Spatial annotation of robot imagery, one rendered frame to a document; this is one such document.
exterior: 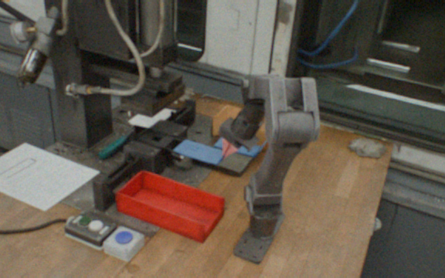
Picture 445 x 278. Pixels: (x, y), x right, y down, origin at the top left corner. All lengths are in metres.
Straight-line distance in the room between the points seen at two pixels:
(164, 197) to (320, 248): 0.43
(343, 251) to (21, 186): 0.86
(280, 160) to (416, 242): 1.11
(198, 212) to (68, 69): 0.56
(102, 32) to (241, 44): 0.72
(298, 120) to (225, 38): 1.05
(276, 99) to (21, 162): 0.86
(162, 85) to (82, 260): 0.48
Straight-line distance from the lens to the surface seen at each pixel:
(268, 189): 1.02
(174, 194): 1.22
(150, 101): 1.20
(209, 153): 1.27
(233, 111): 1.59
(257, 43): 1.78
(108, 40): 1.24
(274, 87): 0.85
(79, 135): 1.45
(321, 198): 1.31
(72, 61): 1.35
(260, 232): 1.10
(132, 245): 1.06
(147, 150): 1.28
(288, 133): 0.84
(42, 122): 2.76
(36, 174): 1.38
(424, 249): 1.95
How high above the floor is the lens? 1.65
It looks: 30 degrees down
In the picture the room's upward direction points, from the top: 5 degrees clockwise
